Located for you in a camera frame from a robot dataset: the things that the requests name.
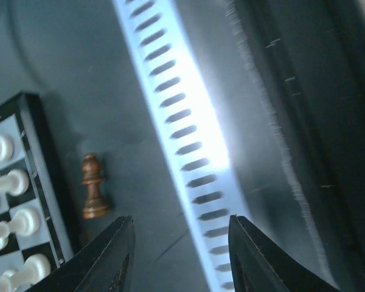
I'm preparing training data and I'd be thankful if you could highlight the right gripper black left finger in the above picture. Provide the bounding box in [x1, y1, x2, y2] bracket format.
[30, 216, 135, 291]

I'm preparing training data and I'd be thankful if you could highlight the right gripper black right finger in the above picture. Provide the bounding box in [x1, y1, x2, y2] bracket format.
[228, 215, 337, 291]

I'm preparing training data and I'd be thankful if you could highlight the dark bishop chess piece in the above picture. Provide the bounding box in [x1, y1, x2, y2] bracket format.
[82, 153, 110, 220]

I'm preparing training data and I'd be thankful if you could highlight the black aluminium frame rail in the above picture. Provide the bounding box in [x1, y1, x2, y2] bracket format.
[238, 1, 365, 291]

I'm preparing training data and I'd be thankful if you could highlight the grey slotted cable duct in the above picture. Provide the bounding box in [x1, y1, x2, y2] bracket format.
[113, 1, 248, 291]

